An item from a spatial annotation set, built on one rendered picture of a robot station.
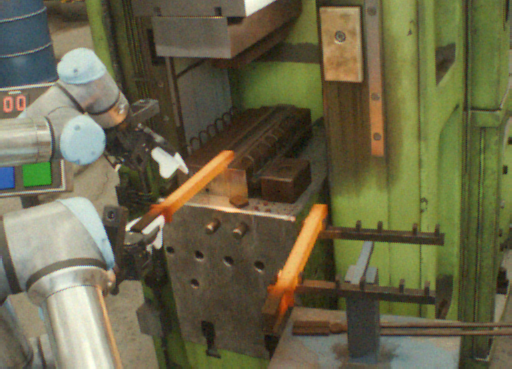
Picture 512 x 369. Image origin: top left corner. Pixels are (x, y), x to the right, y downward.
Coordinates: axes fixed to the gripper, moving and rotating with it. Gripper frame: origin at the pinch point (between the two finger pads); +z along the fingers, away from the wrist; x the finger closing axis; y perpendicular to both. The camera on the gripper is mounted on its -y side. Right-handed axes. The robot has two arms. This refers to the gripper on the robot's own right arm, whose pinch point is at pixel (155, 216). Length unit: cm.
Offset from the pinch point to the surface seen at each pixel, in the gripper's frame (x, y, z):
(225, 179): 1.7, 4.1, 27.7
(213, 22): 4.4, -35.0, 27.4
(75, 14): -472, 84, 531
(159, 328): -35, 64, 37
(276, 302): 35.1, 4.5, -15.7
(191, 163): -8.8, 1.7, 29.8
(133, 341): -72, 99, 65
